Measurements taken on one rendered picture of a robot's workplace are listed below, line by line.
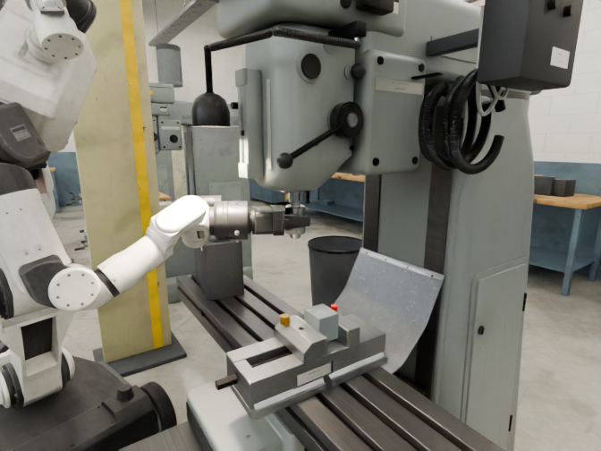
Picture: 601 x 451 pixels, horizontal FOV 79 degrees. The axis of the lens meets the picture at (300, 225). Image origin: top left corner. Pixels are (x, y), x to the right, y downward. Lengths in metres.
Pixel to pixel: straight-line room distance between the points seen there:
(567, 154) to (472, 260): 3.96
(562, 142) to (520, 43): 4.25
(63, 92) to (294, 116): 0.45
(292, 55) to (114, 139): 1.81
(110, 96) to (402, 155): 1.89
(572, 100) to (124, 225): 4.48
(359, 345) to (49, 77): 0.82
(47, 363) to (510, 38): 1.43
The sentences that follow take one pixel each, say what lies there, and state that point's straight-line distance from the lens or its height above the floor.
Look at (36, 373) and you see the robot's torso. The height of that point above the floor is 0.74.
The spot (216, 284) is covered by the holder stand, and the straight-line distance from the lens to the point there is 1.22.
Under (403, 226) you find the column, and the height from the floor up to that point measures 1.17.
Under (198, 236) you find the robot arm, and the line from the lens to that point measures 0.84.
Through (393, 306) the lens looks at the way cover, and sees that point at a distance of 1.10.
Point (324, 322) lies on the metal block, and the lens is 0.81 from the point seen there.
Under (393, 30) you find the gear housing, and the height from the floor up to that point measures 1.64.
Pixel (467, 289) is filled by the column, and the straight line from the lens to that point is 1.08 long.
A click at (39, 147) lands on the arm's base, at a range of 0.82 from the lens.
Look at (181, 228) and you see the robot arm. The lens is 0.77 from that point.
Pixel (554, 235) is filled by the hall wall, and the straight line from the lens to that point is 5.05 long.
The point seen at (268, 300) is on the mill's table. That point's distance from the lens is 1.21.
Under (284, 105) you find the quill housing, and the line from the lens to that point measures 0.73.
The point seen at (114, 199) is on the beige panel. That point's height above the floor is 1.07.
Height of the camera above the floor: 1.41
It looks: 13 degrees down
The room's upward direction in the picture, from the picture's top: straight up
